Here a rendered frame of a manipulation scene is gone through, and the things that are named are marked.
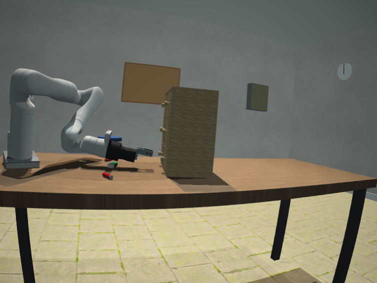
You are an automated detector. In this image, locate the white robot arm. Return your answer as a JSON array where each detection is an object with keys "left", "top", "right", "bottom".
[{"left": 7, "top": 68, "right": 104, "bottom": 160}]

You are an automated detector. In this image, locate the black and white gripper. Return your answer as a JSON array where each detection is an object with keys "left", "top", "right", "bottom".
[{"left": 94, "top": 130, "right": 153, "bottom": 163}]

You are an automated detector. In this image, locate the small wooden chest of drawers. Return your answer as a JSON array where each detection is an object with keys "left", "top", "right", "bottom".
[{"left": 162, "top": 86, "right": 219, "bottom": 178}]

